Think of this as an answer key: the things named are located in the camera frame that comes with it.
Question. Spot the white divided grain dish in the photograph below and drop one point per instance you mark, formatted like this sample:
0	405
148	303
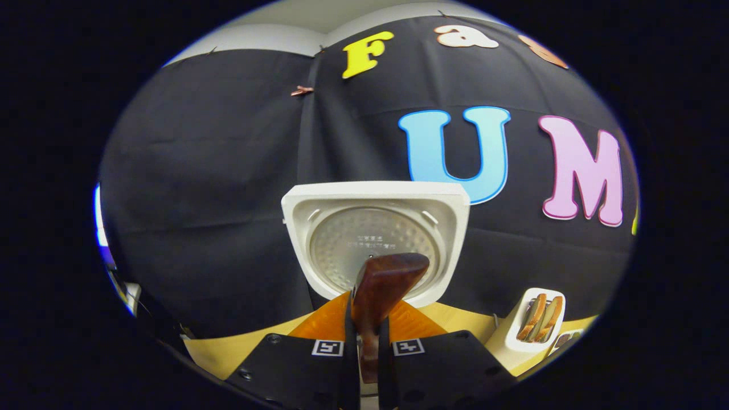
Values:
566	340

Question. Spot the white rice cooker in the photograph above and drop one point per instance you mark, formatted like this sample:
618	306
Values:
370	233

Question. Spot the black backdrop cloth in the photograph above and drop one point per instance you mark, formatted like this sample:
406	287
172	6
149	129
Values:
216	171

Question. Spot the white toaster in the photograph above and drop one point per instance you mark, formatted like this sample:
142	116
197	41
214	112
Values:
504	341

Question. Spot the brown wooden spoon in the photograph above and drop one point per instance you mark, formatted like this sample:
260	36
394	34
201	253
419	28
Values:
381	285

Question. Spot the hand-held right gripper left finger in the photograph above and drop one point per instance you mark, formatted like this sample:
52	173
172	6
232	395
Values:
302	370

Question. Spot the copper cloth clip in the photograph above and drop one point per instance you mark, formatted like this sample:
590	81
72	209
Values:
302	90

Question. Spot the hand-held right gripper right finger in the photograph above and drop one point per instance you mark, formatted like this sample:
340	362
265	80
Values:
438	373

